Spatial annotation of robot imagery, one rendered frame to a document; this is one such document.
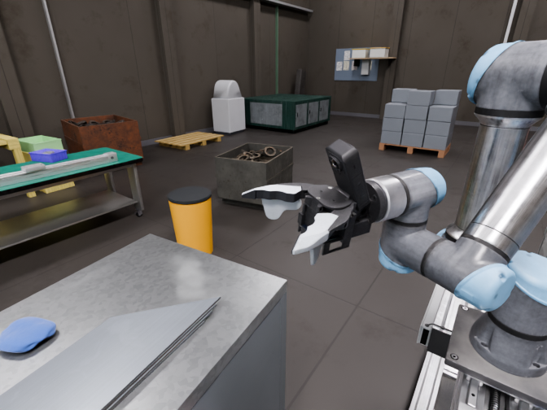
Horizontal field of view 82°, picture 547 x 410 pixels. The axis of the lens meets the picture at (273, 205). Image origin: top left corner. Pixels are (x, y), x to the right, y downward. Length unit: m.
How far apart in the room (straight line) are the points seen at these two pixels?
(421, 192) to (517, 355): 0.45
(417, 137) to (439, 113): 0.59
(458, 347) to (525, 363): 0.12
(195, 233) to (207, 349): 2.16
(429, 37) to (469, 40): 1.08
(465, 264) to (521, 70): 0.37
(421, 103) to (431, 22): 5.08
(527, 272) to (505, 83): 0.37
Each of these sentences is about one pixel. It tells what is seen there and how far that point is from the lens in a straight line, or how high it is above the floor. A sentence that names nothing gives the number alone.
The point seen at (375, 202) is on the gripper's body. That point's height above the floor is 1.45.
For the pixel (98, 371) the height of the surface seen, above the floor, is 1.07.
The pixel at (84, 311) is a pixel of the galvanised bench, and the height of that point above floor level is 1.05.
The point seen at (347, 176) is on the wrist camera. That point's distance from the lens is 0.44.
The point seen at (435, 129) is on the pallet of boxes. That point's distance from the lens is 7.03.
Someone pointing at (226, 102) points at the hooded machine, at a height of 0.85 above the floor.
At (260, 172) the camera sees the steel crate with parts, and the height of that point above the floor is 0.52.
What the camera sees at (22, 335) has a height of 1.08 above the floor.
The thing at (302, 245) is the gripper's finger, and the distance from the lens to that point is 0.38.
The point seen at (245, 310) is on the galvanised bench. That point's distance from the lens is 0.88.
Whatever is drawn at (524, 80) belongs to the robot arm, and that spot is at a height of 1.62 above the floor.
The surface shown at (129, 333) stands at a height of 1.07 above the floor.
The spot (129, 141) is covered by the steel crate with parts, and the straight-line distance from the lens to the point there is 6.11.
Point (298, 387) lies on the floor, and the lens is 2.04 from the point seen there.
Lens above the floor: 1.64
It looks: 24 degrees down
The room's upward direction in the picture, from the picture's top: straight up
